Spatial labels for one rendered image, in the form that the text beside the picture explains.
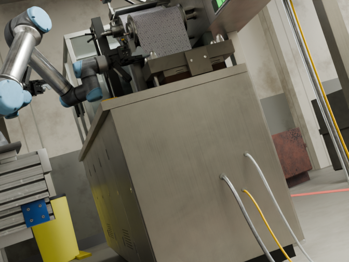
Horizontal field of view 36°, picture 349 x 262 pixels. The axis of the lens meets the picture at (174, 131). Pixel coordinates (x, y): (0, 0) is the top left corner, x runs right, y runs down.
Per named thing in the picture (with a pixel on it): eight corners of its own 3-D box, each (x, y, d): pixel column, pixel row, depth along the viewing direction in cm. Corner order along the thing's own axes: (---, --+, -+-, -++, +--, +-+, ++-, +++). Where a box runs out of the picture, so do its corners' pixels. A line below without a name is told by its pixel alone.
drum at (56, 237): (80, 253, 565) (62, 194, 570) (86, 255, 527) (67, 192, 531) (40, 267, 550) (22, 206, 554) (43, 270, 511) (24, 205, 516)
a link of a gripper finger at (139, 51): (148, 42, 247) (130, 47, 244) (152, 54, 246) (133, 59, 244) (147, 44, 250) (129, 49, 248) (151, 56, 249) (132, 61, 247)
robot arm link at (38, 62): (-13, 39, 224) (66, 115, 249) (4, 28, 218) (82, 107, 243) (-1, 23, 231) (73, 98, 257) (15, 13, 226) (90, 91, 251)
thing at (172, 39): (148, 71, 248) (137, 34, 250) (195, 59, 254) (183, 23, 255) (148, 71, 248) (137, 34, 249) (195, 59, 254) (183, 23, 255)
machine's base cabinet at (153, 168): (110, 257, 453) (81, 161, 459) (180, 233, 469) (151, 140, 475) (171, 316, 209) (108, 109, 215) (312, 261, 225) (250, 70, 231)
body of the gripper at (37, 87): (37, 95, 297) (18, 98, 288) (34, 80, 297) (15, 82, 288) (44, 93, 292) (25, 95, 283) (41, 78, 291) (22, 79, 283)
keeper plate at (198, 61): (190, 77, 231) (183, 53, 232) (212, 71, 234) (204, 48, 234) (192, 75, 229) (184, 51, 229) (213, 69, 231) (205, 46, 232)
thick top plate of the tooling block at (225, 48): (145, 81, 243) (141, 69, 243) (224, 61, 253) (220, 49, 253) (151, 73, 227) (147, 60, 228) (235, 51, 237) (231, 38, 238)
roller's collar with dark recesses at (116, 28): (112, 39, 282) (109, 28, 282) (123, 37, 283) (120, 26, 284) (113, 36, 276) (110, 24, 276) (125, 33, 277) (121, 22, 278)
